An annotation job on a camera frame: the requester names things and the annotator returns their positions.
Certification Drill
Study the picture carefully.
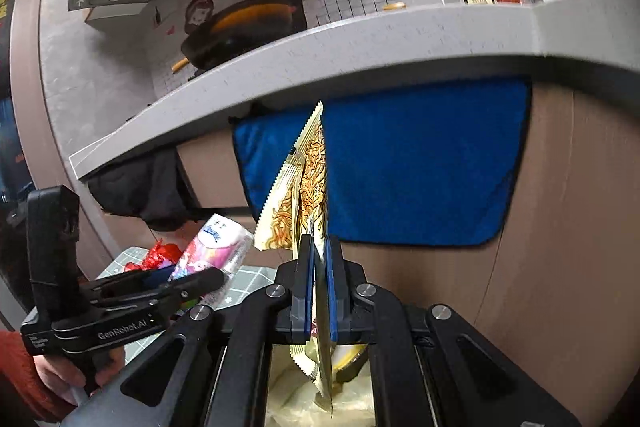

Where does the red plastic bag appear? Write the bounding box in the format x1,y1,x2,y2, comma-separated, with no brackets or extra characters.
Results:
124,239,182,272

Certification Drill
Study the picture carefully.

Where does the pink tissue pack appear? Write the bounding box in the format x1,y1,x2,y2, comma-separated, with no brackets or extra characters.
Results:
169,213,254,308

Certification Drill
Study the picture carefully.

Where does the yellow noodle wrapper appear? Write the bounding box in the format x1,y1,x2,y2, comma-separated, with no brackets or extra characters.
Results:
252,100,369,417

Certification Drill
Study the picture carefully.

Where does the yellow plastic trash bag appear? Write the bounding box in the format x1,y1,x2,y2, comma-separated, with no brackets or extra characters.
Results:
265,341,375,426

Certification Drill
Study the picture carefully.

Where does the grey kitchen countertop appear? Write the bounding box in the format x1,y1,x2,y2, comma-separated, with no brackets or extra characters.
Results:
70,0,639,179

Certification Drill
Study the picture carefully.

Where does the person left hand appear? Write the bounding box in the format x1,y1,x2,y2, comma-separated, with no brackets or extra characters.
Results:
32,347,126,405

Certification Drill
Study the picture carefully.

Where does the green checked tablecloth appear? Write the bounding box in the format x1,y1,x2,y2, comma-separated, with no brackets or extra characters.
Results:
98,246,280,363

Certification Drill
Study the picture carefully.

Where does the black hanging cloth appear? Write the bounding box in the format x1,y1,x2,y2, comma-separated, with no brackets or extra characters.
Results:
86,148,252,233

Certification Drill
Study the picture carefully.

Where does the blue hanging towel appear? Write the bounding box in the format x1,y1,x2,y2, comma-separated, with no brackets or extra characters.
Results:
232,77,532,248

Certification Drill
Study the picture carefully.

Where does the small yellow object on counter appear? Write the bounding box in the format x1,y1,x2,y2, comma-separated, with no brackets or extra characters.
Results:
383,2,407,11

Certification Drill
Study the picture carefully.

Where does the black wok orange handle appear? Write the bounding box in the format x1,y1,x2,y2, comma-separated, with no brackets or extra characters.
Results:
171,0,298,72

